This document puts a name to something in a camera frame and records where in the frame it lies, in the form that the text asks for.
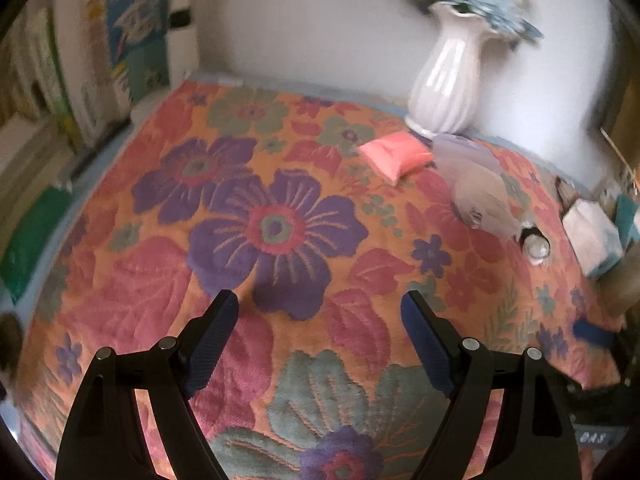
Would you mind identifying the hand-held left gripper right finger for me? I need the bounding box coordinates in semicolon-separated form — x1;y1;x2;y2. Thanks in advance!
401;290;583;480

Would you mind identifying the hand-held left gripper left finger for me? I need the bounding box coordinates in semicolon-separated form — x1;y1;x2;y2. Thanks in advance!
54;290;240;480

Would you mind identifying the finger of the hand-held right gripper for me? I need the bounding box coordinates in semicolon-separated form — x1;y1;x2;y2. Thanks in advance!
572;317;626;356

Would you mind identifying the pink bean bag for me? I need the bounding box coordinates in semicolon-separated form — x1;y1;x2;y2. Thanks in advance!
357;131;435;186

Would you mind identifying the white and blue tissue pack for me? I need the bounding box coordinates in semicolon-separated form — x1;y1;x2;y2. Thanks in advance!
561;199;626;278

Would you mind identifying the small clear bottle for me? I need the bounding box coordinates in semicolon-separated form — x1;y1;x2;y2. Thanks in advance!
520;225;551;266

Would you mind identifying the teal desk organizer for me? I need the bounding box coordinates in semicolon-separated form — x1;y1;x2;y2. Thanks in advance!
615;195;640;246

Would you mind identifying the floral woven blanket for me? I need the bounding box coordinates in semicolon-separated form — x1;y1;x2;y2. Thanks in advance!
15;80;626;480

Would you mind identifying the small brown box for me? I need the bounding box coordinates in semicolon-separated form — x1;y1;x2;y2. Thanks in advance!
555;175;582;207

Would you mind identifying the clear plastic bag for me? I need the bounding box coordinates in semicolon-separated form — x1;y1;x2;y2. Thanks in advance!
432;132;523;241

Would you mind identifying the green plastic packet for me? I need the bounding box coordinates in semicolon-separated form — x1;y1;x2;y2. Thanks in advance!
0;185;76;306

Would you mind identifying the white ribbed vase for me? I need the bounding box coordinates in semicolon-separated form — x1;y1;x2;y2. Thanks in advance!
406;2;488;136

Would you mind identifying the stack of white papers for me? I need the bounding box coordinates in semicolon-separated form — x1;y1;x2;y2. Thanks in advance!
0;115;66;201

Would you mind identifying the white box with black clip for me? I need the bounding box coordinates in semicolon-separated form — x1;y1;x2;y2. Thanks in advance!
170;7;201;73

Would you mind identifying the blue illustrated booklet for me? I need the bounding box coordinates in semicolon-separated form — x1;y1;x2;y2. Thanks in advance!
102;0;171;103

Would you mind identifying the row of books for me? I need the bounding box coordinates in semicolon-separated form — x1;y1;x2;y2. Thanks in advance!
0;0;173;151

